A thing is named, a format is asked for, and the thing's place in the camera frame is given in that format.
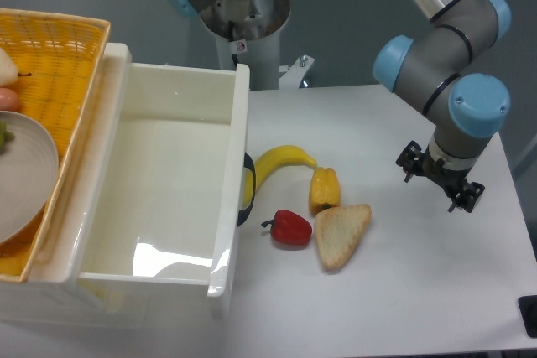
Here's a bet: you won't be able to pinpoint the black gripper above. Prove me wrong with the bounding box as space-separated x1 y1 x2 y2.
396 141 485 213

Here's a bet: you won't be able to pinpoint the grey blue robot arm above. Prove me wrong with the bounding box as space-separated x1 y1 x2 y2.
168 0 511 211

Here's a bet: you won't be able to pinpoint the triangle toast bread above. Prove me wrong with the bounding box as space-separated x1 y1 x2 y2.
315 204 372 271

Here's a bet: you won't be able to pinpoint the yellow bell pepper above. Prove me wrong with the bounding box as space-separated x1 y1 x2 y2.
309 167 341 215

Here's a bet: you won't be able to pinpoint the black corner object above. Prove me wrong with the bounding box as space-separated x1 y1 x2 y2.
518 295 537 339

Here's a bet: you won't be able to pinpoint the yellow banana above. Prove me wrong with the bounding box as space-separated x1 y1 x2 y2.
242 145 317 207

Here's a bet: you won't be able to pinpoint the red bell pepper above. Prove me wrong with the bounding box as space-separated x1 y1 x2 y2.
261 210 312 246

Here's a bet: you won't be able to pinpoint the white plastic drawer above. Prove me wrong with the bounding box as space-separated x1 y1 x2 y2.
1 44 250 326

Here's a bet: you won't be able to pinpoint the yellow woven basket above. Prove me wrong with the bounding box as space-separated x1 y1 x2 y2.
1 8 111 283

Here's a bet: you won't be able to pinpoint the grey round plate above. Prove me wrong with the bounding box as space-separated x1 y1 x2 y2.
1 111 59 242

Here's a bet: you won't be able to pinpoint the green grapes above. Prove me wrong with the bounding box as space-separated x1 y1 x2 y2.
0 121 15 151

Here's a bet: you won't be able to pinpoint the pink peach fruit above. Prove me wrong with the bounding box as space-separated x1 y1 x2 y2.
0 87 21 112

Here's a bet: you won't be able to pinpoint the white pear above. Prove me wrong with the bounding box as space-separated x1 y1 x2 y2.
0 49 33 87

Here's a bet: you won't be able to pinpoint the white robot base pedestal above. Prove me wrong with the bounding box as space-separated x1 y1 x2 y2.
201 0 315 91

